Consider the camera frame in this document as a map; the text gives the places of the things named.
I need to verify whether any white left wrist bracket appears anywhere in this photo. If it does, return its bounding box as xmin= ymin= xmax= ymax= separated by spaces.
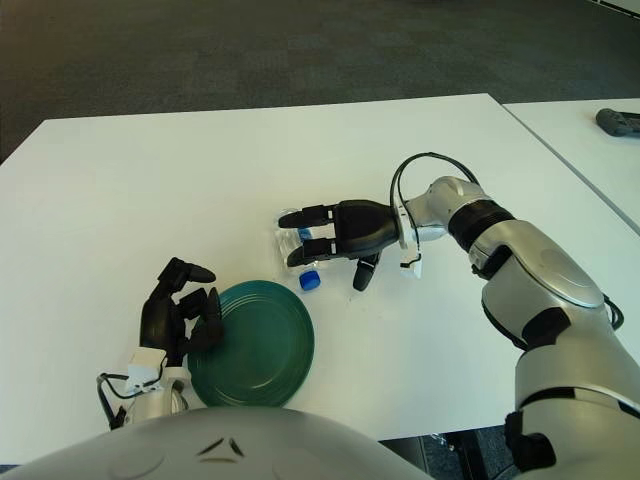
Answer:
xmin=125 ymin=349 xmax=169 ymax=392

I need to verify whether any black table leg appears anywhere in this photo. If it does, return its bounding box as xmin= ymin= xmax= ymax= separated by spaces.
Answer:
xmin=429 ymin=430 xmax=506 ymax=480

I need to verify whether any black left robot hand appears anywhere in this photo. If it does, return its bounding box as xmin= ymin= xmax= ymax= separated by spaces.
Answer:
xmin=138 ymin=256 xmax=224 ymax=369

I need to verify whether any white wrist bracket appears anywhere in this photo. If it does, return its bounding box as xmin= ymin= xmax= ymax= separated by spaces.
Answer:
xmin=125 ymin=349 xmax=169 ymax=392
xmin=397 ymin=204 xmax=425 ymax=280

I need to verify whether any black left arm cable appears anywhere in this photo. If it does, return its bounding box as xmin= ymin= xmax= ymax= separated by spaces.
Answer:
xmin=96 ymin=370 xmax=166 ymax=432

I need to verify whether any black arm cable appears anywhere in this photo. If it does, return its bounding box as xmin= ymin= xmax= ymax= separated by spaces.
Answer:
xmin=389 ymin=152 xmax=481 ymax=269
xmin=96 ymin=370 xmax=166 ymax=432

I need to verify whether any grey robot torso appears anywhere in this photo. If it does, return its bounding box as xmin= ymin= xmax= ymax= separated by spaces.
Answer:
xmin=0 ymin=405 xmax=436 ymax=480

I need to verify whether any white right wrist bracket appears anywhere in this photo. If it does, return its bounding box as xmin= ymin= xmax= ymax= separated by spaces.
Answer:
xmin=397 ymin=204 xmax=425 ymax=280

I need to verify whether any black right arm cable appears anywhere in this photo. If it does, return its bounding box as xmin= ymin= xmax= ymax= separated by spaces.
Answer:
xmin=389 ymin=152 xmax=481 ymax=269

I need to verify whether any green round plate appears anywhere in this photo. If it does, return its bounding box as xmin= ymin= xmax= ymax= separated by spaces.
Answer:
xmin=185 ymin=280 xmax=316 ymax=408

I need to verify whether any dark grey handheld controller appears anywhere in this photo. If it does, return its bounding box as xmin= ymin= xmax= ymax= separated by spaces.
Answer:
xmin=594 ymin=107 xmax=640 ymax=137

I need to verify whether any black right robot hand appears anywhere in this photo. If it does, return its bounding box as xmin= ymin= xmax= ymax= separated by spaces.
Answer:
xmin=277 ymin=199 xmax=401 ymax=292

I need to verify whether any clear bottle with blue cap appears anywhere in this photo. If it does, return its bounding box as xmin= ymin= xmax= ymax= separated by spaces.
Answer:
xmin=273 ymin=208 xmax=334 ymax=293

